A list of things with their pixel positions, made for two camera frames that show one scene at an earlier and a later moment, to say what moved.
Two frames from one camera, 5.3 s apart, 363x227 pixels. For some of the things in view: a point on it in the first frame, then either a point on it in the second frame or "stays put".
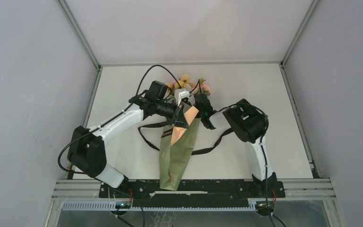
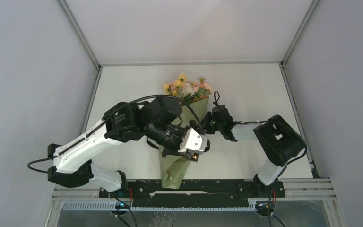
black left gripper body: x=171 y=111 to x=169 y=136
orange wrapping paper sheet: x=175 y=142 stays put
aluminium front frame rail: x=306 y=188 stays put
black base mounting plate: x=193 y=193 stays put
